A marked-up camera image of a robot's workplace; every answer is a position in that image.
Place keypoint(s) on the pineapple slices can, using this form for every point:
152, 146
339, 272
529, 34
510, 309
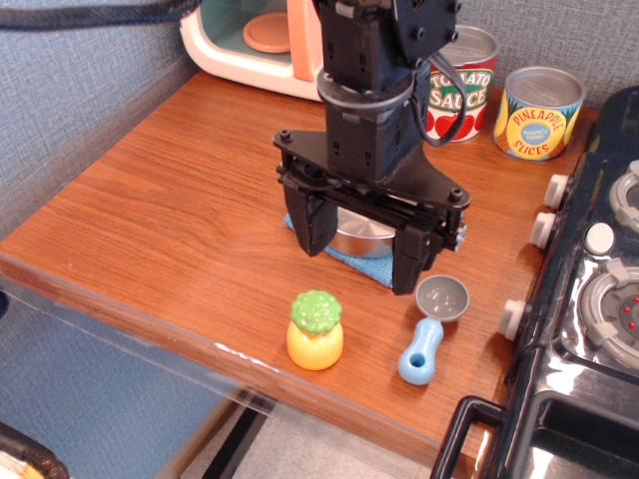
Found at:
538, 111

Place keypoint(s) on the toy pineapple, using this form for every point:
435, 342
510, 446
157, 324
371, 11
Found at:
315, 333

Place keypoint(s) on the black toy stove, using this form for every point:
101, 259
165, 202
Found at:
571, 407

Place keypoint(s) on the white stove knob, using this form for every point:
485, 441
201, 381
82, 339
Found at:
541, 229
511, 316
555, 191

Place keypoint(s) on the toy microwave oven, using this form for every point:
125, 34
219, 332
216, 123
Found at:
272, 45

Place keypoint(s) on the silver metal pan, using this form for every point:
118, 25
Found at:
361, 237

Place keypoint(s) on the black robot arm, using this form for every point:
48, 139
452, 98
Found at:
371, 45

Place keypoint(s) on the blue grey toy scoop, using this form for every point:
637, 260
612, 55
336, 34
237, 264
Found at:
441, 299

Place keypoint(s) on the tomato sauce can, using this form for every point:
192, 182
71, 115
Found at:
474, 56

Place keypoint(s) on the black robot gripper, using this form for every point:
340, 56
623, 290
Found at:
369, 160

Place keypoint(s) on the blue folded cloth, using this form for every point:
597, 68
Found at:
379, 269

